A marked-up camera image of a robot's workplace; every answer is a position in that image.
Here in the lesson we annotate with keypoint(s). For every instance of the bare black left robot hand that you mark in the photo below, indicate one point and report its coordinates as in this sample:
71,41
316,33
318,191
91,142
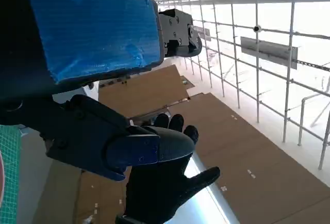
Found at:
90,28

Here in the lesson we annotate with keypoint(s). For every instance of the white pipe scaffold frame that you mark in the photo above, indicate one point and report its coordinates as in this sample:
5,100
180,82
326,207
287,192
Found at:
257,92

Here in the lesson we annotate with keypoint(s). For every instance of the pink bowl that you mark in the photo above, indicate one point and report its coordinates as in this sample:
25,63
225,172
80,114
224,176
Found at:
1,177

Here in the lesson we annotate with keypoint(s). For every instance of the white dome camera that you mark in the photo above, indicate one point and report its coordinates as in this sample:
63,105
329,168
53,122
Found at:
256,28

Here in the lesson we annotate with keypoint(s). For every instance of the white cabinet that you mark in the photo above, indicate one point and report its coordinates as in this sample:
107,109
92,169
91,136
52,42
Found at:
91,93

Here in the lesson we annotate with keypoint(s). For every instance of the green cutting mat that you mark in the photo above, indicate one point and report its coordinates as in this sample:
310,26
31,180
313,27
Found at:
10,157

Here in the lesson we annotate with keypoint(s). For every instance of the grey rectangular panel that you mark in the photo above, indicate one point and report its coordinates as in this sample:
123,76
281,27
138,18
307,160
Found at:
268,51

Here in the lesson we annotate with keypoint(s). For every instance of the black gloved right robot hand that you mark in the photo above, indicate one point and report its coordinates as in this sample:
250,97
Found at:
154,193

